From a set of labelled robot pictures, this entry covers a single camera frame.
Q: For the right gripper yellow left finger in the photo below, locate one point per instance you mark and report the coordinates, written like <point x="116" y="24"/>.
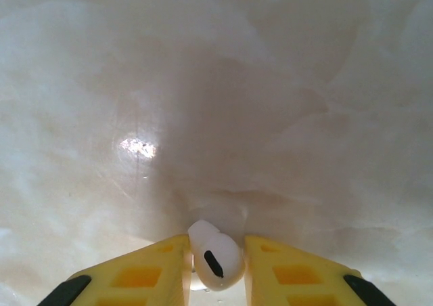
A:
<point x="142" y="279"/>

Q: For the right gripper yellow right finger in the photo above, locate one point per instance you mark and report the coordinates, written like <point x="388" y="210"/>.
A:
<point x="297" y="279"/>

